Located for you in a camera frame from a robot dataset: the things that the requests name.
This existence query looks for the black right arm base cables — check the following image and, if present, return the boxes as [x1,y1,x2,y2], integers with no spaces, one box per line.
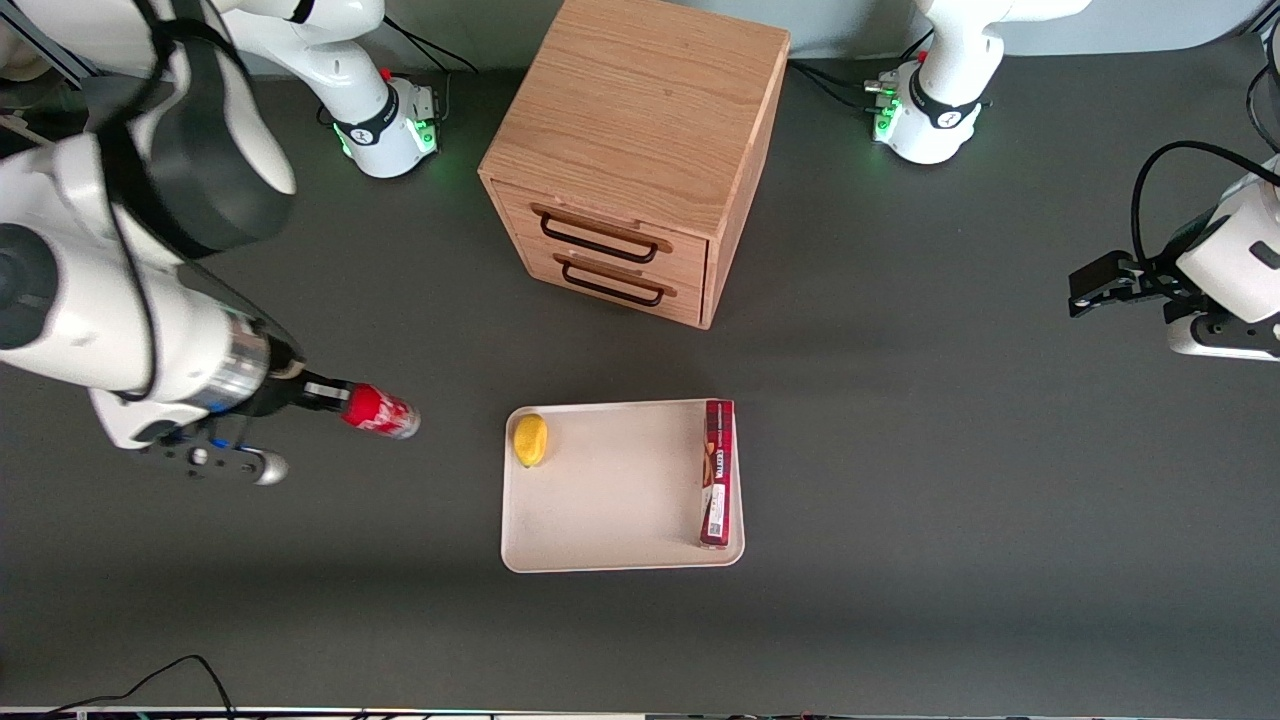
[378,22,479,126]

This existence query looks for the black cable on table edge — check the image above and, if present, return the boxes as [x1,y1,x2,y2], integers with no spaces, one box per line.
[40,655,237,720]

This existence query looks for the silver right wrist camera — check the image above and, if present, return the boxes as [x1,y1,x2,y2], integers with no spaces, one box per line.
[140,438,291,487]

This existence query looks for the yellow lemon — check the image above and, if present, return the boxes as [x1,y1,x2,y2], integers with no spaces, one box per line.
[513,413,549,469]

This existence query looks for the wooden drawer cabinet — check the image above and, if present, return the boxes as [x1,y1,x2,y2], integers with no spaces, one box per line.
[478,0,791,331]

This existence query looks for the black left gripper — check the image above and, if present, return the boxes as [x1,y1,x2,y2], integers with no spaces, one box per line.
[1068,235,1206,323]

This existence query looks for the black drawer handle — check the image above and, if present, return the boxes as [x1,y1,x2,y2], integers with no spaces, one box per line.
[530,203,674,265]
[553,253,678,308]

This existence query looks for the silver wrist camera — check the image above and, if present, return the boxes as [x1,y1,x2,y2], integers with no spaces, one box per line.
[1166,312,1280,362]
[140,438,291,487]

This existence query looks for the red cookie box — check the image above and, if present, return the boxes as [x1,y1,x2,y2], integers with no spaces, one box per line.
[699,399,736,550]

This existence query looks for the black left arm base cables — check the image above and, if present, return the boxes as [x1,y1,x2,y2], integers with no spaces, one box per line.
[788,30,936,113]

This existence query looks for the black arm base cables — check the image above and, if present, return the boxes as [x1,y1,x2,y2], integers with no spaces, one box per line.
[378,22,479,126]
[788,30,936,113]

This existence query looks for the wooden drawer front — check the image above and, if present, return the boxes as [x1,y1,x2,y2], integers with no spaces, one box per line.
[515,240,707,329]
[490,180,711,286]

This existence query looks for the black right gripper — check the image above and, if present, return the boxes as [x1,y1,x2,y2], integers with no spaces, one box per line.
[232,340,352,421]

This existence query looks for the beige plastic tray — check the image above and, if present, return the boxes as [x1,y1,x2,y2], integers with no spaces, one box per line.
[500,399,746,574]

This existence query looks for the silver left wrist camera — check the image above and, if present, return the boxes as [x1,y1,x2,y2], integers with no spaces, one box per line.
[1166,312,1280,362]

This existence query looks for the red coke bottle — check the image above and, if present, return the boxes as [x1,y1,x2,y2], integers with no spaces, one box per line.
[340,383,422,441]

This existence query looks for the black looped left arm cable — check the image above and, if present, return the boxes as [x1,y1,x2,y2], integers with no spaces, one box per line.
[1131,140,1280,263]

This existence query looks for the black cable at picture edge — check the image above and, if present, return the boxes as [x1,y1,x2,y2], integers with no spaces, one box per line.
[1245,25,1280,151]

